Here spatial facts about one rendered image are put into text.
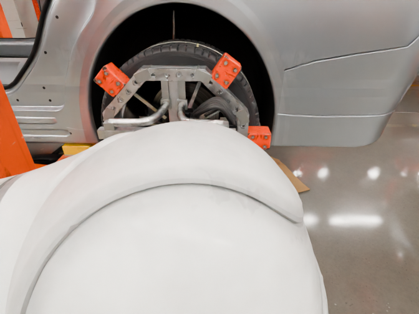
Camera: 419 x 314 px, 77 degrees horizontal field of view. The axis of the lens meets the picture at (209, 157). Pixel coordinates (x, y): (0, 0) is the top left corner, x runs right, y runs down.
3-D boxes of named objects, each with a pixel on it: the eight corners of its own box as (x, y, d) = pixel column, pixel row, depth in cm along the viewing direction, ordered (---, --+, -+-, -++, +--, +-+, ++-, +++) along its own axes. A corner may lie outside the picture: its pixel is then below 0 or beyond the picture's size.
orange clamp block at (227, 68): (226, 83, 97) (240, 63, 93) (226, 90, 90) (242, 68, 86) (210, 73, 95) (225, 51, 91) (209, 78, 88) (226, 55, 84)
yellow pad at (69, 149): (103, 142, 137) (100, 134, 134) (91, 156, 125) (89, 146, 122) (77, 142, 137) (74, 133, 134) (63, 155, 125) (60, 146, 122)
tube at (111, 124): (172, 109, 95) (169, 79, 90) (162, 131, 79) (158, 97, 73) (124, 108, 96) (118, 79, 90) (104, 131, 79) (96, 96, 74)
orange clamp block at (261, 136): (244, 141, 109) (266, 141, 109) (246, 150, 102) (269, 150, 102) (245, 125, 105) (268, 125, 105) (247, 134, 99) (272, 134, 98)
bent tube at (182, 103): (226, 109, 95) (227, 80, 89) (228, 132, 78) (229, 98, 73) (178, 109, 95) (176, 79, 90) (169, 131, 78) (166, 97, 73)
